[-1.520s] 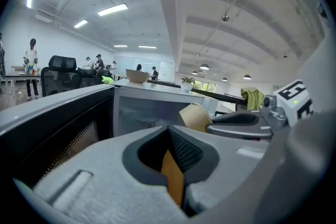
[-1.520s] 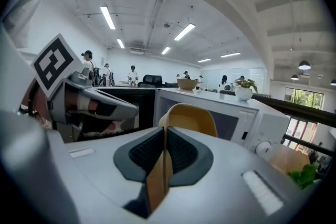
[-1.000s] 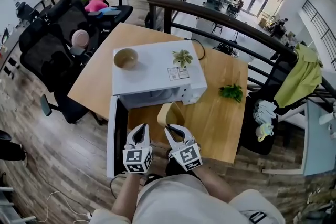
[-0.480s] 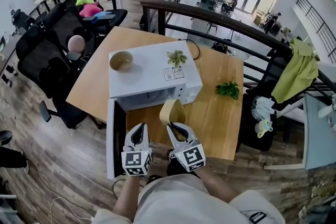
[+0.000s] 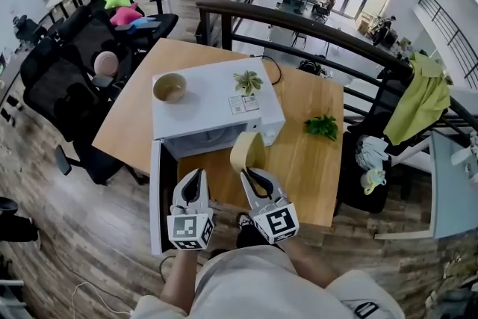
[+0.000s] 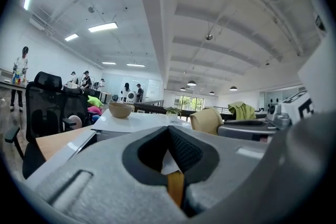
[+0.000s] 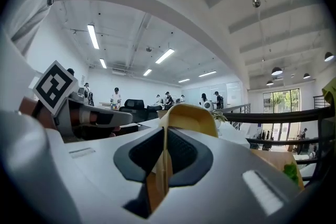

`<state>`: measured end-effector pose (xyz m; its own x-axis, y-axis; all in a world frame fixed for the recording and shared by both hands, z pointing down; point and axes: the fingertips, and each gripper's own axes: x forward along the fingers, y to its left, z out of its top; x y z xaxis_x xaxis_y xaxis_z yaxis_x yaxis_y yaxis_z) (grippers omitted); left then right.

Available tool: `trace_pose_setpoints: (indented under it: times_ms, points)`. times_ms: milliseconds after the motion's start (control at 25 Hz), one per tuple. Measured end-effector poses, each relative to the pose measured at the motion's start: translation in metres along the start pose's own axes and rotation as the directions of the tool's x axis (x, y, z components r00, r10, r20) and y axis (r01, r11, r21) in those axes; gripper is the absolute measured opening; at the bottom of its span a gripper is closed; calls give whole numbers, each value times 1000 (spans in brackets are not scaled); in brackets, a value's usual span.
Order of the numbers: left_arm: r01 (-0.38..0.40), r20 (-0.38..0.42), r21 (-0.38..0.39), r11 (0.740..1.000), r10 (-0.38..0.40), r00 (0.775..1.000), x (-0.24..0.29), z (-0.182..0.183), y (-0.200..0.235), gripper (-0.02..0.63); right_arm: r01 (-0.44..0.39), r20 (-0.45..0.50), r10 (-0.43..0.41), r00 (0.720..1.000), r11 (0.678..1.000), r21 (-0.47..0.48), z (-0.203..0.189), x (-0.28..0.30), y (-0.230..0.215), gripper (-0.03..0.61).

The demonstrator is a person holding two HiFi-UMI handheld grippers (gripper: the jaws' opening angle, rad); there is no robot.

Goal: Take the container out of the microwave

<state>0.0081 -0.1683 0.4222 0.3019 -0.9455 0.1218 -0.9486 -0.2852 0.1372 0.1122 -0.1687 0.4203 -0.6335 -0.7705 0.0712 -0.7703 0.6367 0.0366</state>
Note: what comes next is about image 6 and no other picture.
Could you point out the green cloth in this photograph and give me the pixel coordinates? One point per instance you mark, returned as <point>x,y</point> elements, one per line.
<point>241,111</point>

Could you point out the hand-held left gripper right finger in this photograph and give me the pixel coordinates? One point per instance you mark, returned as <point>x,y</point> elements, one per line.
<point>231,162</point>

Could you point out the white round device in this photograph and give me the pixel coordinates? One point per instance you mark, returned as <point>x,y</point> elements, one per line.
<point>131,97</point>

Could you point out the silver hanging ceiling fixture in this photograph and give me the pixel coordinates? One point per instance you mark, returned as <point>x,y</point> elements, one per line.
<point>209,37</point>

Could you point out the pink plush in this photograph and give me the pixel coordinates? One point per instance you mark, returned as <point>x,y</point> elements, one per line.
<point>95,110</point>

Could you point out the round ceiling sensor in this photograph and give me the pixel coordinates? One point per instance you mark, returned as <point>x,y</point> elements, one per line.
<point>91,9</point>

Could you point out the beige bowl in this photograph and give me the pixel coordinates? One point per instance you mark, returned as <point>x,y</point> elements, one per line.
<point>120,110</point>

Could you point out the white microwave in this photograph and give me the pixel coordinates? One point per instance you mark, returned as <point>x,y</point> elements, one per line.
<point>147,122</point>

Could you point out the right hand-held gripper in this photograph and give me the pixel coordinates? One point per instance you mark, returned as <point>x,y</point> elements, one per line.
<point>291,112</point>

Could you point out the black office chair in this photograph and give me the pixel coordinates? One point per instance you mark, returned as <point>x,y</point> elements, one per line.
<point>76,102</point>
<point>44,102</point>

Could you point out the green star plush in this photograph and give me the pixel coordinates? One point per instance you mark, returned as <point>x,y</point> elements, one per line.
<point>95,101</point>

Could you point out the long ceiling light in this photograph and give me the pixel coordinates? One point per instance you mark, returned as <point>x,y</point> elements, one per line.
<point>27,0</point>
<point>109,63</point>
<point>135,65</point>
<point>103,27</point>
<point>71,37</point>

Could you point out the long grey desk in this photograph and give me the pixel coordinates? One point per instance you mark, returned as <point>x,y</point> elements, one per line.
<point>8,84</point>

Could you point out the large window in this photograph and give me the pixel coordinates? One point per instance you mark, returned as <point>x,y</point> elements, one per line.
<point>189,102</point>

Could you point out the small variegated potted plant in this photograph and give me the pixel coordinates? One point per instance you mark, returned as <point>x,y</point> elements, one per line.
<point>172,111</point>

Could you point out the tan paper cup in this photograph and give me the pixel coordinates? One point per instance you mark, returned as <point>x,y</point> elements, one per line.
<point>204,120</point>

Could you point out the pink round disc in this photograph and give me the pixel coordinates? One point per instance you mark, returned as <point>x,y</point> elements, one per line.
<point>75,122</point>

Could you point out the blue cushion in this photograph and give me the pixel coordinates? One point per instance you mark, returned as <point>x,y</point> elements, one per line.
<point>96,118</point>

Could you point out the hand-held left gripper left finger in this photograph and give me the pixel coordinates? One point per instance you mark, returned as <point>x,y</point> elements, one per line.
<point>105,191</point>

